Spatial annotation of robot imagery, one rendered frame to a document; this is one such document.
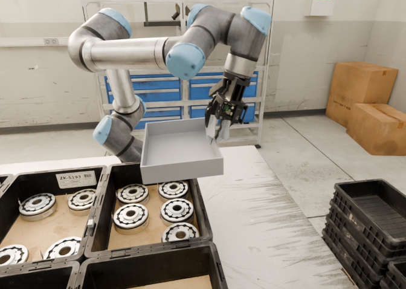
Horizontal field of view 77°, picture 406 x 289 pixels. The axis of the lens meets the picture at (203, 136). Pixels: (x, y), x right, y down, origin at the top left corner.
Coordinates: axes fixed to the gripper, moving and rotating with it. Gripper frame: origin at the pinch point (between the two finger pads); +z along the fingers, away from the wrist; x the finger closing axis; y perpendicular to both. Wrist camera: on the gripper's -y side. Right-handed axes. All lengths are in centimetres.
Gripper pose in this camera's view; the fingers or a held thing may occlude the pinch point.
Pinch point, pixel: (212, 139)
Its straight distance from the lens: 75.3
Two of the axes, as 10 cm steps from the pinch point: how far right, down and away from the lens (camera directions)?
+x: 9.4, 1.6, 3.1
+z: -2.8, 8.9, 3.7
